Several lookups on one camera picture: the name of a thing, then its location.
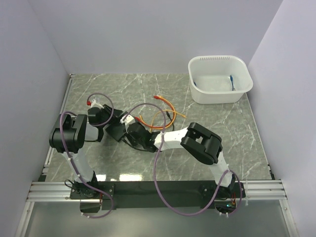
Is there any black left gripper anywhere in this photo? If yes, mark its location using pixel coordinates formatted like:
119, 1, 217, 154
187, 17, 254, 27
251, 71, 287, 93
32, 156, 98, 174
100, 105, 124, 128

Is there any black network switch box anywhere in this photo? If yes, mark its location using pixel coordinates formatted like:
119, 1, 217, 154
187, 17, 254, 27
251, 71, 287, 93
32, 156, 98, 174
105, 121, 126, 142

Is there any orange ethernet cable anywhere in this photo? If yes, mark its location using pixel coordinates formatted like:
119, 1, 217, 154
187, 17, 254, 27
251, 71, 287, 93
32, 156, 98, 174
138, 96, 187, 131

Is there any red ethernet cable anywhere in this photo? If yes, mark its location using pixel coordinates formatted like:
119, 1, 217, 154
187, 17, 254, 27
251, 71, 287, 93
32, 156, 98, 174
148, 95, 177, 129

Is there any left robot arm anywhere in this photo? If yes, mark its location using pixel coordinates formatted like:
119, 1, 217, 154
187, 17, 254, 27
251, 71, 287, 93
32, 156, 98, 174
49, 104, 125, 198

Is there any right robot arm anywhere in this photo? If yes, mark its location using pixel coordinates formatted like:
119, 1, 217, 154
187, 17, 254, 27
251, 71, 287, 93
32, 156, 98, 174
124, 122, 236, 197

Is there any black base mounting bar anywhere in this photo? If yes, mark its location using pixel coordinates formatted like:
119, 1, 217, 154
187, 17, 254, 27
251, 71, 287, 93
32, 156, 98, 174
70, 181, 246, 210

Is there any white plastic basin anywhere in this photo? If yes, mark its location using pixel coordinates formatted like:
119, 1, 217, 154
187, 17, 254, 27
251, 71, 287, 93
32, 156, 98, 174
188, 55, 253, 104

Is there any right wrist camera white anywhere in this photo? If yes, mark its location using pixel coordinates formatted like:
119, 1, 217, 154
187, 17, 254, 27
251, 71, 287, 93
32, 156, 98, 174
120, 115, 135, 126

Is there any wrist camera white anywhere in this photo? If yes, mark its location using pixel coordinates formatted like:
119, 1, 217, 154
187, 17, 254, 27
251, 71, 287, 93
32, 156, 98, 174
120, 115, 135, 126
86, 97, 104, 109

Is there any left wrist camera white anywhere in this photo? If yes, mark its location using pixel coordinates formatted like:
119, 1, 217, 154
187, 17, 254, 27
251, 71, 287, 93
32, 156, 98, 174
86, 97, 104, 109

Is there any black power cable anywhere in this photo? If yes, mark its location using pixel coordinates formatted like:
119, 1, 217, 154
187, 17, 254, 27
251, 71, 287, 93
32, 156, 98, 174
123, 111, 175, 152

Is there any blue ethernet cable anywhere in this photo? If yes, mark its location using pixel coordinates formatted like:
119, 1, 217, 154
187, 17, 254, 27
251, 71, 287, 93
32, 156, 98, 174
193, 75, 237, 91

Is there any aluminium frame rail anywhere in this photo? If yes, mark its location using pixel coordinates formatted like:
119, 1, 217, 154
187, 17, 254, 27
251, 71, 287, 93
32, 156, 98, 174
26, 180, 287, 202

